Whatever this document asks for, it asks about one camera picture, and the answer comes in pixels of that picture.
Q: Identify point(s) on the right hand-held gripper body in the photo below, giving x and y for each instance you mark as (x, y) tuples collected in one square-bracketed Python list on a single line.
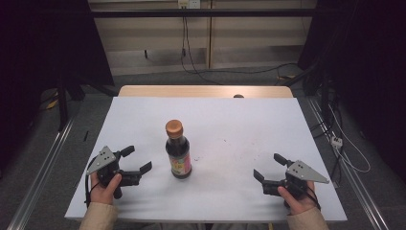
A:
[(303, 172)]

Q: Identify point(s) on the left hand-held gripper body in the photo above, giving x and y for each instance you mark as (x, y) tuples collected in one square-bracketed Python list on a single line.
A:
[(103, 159)]

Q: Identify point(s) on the dark sauce bottle orange cap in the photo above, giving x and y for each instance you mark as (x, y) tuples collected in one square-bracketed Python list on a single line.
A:
[(178, 153)]

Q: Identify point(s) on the person's right hand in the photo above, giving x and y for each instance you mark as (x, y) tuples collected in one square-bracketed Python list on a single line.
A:
[(300, 202)]

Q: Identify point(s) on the person's left hand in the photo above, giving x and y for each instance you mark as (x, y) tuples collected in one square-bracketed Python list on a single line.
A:
[(102, 191)]

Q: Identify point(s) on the small black floor item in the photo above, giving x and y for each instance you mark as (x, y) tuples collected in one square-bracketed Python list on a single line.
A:
[(85, 136)]

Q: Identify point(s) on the white power strip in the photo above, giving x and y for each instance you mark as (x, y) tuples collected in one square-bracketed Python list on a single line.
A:
[(336, 141)]

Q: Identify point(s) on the white table board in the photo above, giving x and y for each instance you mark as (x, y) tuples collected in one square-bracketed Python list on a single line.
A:
[(223, 127)]

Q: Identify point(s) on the black metal stand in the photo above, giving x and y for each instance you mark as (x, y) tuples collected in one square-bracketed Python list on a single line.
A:
[(62, 105)]

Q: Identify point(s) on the dark round table grommet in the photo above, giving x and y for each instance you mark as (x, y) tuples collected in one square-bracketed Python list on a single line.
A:
[(238, 96)]

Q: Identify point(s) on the wooden table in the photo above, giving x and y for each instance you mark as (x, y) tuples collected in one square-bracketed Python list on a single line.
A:
[(191, 91)]

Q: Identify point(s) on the dark curtain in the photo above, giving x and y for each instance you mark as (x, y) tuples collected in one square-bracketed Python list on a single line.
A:
[(367, 64), (38, 48)]

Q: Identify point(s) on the black horizontal bar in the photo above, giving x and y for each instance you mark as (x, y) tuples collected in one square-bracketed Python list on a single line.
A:
[(204, 12)]

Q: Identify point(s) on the metal floor rail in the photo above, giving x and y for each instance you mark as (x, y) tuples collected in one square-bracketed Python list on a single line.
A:
[(360, 191), (38, 179)]

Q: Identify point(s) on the white wall socket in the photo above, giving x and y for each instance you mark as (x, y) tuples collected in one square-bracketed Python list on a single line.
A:
[(189, 3)]

